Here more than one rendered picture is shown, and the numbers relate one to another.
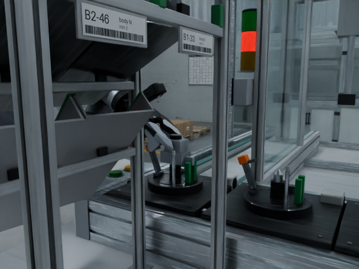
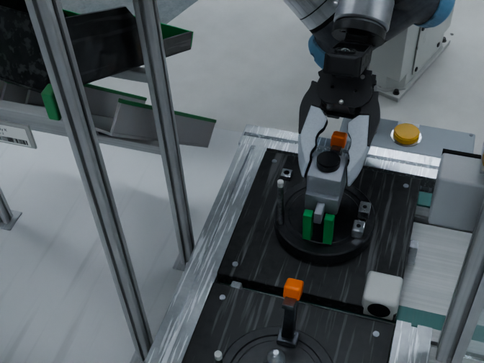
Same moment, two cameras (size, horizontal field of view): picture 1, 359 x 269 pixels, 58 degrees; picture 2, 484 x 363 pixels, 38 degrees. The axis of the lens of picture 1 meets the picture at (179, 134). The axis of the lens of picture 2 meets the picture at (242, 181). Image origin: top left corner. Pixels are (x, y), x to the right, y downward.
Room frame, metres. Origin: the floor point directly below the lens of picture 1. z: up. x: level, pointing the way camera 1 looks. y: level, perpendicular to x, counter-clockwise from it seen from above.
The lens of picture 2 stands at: (0.56, -0.57, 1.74)
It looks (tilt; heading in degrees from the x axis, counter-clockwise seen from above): 47 degrees down; 79
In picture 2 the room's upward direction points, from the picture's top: 4 degrees counter-clockwise
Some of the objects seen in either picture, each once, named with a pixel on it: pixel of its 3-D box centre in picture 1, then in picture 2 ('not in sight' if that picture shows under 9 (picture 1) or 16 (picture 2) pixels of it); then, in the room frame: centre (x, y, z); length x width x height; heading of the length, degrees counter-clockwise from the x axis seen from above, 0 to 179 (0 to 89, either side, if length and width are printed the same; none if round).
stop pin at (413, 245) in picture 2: not in sight; (412, 252); (0.90, -0.06, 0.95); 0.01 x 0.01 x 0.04; 59
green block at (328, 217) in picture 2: (193, 169); (328, 229); (0.78, -0.03, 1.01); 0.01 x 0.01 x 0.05; 59
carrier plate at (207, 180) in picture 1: (175, 189); (323, 227); (0.79, 0.01, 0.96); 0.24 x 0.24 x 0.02; 59
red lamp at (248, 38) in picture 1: (250, 42); not in sight; (0.89, -0.19, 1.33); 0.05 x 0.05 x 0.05
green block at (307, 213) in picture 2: (187, 172); (307, 225); (0.75, -0.02, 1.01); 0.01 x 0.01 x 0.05; 59
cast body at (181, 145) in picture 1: (179, 149); (325, 182); (0.78, 0.00, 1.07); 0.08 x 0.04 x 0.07; 58
